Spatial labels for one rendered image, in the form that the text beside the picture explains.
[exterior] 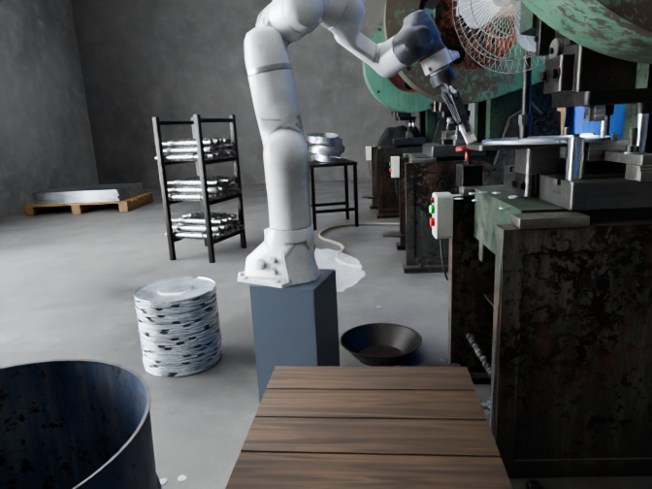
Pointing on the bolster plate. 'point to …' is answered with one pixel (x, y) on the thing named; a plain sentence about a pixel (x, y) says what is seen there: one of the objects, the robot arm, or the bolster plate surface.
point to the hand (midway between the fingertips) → (467, 132)
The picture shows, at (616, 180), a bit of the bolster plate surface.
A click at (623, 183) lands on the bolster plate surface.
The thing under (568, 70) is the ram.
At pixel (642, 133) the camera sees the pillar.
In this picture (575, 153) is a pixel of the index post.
